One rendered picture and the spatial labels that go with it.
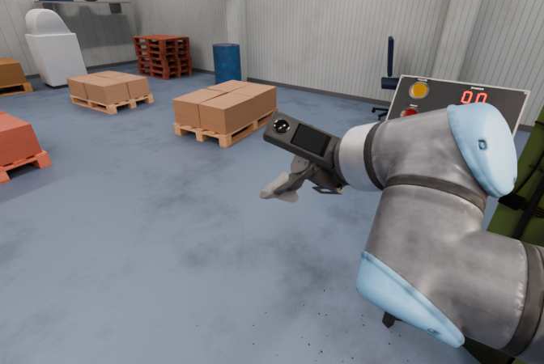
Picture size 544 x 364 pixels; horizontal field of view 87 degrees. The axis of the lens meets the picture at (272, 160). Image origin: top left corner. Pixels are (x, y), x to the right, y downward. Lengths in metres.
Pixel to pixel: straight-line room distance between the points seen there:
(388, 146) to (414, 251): 0.12
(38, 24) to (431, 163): 6.78
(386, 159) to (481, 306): 0.15
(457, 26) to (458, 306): 4.26
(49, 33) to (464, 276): 6.88
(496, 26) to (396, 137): 4.32
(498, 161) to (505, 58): 4.35
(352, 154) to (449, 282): 0.17
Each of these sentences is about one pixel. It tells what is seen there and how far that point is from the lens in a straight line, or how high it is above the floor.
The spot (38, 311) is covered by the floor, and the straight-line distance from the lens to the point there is 2.08.
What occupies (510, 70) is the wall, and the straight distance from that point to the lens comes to 4.68.
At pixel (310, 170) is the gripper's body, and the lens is 0.44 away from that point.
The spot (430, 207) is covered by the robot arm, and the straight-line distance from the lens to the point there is 0.28.
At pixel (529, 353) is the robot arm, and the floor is 1.18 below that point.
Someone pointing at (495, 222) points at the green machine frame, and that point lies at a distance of 1.40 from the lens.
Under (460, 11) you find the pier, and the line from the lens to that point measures 4.45.
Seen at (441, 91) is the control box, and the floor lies 1.17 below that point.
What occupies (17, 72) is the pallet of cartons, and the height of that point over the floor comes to 0.36.
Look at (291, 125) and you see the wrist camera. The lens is 0.43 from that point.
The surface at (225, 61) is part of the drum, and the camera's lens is 5.68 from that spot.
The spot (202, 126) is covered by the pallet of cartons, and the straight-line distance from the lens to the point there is 3.43.
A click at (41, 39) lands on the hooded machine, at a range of 6.85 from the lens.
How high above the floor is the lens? 1.40
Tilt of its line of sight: 28 degrees down
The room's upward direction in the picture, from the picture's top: straight up
